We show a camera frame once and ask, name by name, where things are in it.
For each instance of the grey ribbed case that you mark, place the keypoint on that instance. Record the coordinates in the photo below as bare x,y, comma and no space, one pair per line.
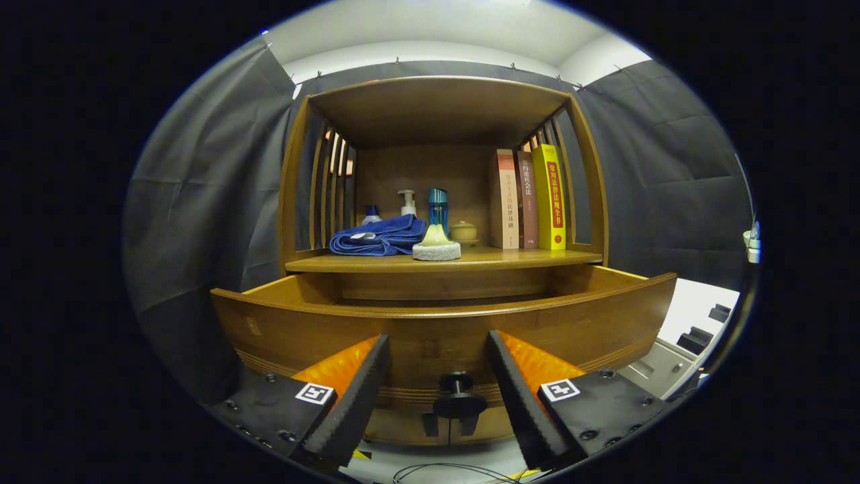
662,370

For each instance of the yellow book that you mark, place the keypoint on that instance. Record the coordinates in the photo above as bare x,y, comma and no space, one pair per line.
549,202

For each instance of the brown book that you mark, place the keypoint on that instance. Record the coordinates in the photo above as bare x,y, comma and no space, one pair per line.
529,208

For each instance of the black round drawer knob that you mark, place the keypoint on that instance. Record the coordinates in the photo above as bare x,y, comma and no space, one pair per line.
460,405

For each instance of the blue folded towel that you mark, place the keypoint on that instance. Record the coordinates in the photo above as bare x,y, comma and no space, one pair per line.
383,238

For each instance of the beige book orange band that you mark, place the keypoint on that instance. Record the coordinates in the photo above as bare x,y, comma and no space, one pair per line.
505,202

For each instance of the white table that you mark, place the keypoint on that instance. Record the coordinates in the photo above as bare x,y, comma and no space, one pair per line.
692,302

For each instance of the desk lamp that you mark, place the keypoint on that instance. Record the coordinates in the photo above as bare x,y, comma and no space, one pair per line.
752,245

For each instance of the wooden cabinet door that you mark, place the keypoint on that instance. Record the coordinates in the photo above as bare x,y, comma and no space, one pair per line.
494,423
396,427

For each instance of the wooden countertop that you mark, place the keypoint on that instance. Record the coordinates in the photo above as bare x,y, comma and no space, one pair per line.
510,257

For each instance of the yellow lidded teacup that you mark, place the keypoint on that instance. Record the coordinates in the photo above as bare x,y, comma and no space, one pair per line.
465,232

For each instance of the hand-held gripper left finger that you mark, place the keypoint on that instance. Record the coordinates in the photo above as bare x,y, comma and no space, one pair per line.
359,403

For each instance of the black block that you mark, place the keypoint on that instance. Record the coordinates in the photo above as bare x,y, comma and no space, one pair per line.
695,341
719,312

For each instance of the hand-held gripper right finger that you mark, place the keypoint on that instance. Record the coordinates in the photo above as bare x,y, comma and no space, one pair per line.
524,403

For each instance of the tall blue glass bottle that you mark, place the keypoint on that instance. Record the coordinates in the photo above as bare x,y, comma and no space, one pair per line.
438,205

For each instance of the small white blue-capped bottle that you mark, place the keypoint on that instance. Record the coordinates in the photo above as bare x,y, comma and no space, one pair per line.
371,218

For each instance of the wooden drawer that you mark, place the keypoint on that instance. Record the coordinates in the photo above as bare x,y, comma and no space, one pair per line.
437,336

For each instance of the white pump bottle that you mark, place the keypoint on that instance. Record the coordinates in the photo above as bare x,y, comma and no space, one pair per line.
408,207

